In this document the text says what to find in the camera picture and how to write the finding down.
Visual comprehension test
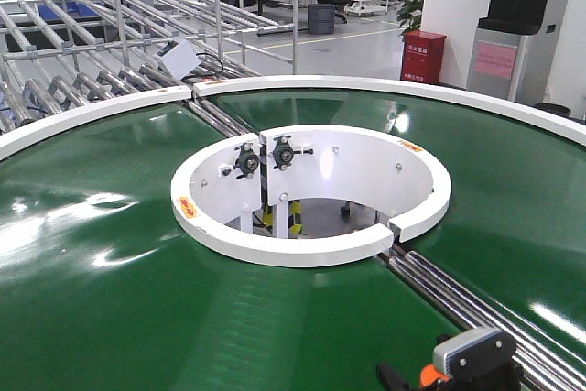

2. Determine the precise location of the black water dispenser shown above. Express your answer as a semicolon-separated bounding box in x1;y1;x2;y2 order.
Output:
466;0;548;106

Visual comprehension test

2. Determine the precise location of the white inner conveyor ring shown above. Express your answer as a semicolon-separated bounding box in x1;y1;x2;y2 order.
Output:
170;124;453;269

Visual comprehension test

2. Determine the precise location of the round green belt conveyor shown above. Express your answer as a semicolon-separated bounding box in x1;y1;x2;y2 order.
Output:
1;76;585;390

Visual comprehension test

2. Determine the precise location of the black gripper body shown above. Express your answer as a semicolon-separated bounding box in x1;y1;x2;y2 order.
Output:
433;327;523;390

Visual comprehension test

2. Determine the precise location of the dark grey drawer cabinet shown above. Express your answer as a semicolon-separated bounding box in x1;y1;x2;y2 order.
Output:
308;4;335;35

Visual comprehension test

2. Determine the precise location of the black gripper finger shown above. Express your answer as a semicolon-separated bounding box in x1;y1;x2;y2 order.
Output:
375;362;412;391

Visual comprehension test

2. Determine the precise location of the wire mesh waste bin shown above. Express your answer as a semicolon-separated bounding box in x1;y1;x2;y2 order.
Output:
534;103;571;118

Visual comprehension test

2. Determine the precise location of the grey control box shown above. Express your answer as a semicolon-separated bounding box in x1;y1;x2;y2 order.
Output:
154;38;201;80

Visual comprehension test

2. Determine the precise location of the red fire extinguisher box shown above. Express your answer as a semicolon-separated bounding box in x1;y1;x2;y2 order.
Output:
400;30;447;85

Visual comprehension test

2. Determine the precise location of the metal roller conveyor rack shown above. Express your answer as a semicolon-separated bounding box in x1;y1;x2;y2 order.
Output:
1;0;298;133

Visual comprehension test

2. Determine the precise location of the orange cylindrical capacitor 4680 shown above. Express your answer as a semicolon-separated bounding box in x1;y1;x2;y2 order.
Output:
419;364;450;390

